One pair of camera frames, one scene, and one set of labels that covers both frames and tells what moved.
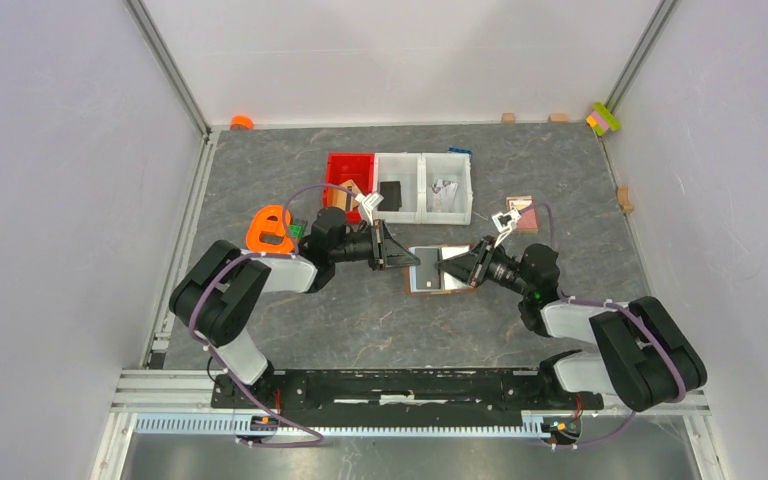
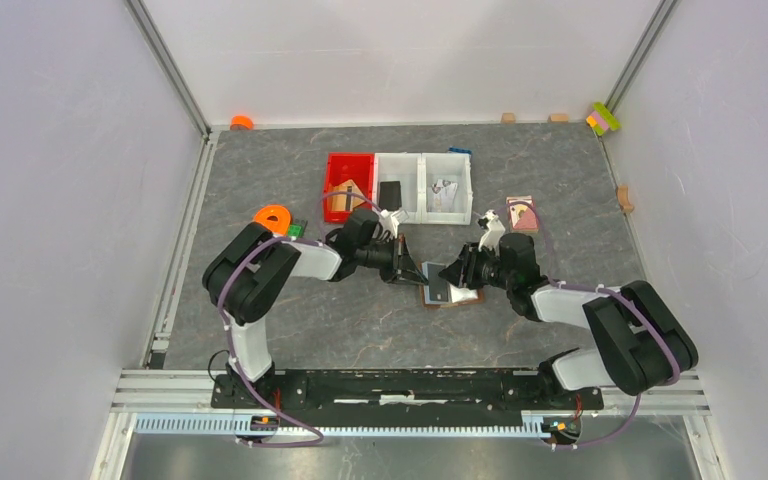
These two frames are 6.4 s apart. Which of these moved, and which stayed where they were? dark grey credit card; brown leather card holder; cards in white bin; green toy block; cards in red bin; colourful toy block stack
Moved: dark grey credit card; brown leather card holder
Stayed: colourful toy block stack; cards in white bin; green toy block; cards in red bin
